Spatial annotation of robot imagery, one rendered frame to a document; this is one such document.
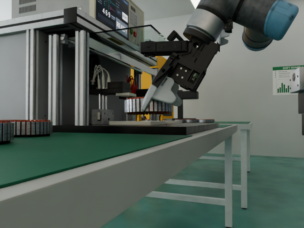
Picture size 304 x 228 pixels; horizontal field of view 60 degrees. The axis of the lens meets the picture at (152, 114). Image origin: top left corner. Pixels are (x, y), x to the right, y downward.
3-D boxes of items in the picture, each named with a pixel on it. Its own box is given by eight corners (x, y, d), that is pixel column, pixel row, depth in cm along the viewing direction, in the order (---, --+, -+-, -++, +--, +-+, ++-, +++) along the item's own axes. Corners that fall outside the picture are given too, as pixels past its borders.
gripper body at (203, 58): (190, 92, 55) (220, 40, 54) (155, 73, 57) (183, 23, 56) (193, 95, 63) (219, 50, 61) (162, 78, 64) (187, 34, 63)
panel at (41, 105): (130, 122, 143) (130, 67, 144) (38, 125, 82) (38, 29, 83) (129, 122, 144) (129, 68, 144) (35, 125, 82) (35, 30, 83)
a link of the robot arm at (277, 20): (292, 20, 60) (248, 2, 63) (306, -2, 49) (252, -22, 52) (274, 51, 61) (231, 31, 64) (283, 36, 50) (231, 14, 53)
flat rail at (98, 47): (156, 76, 136) (156, 70, 136) (83, 44, 79) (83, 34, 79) (154, 76, 137) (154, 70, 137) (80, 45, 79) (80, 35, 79)
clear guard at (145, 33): (188, 60, 97) (188, 44, 97) (169, 42, 75) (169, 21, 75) (111, 66, 109) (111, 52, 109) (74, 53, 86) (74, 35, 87)
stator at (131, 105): (176, 114, 65) (175, 99, 65) (168, 112, 54) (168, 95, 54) (132, 115, 68) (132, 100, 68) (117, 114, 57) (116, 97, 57)
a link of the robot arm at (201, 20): (193, 4, 55) (196, 18, 63) (182, 23, 56) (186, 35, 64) (225, 19, 54) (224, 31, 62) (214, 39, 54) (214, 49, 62)
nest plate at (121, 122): (165, 124, 97) (165, 121, 97) (150, 125, 83) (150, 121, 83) (128, 124, 102) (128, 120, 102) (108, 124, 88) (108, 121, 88)
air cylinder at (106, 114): (113, 124, 100) (114, 109, 100) (103, 124, 93) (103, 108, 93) (102, 124, 102) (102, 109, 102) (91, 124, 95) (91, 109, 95)
